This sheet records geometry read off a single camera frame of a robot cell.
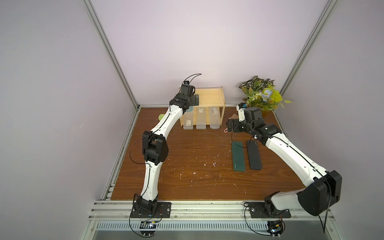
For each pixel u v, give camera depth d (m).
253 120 0.58
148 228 0.72
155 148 0.56
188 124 1.03
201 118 1.11
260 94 0.94
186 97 0.73
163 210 0.73
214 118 1.09
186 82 0.82
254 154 0.90
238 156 0.91
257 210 0.73
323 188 0.39
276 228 0.70
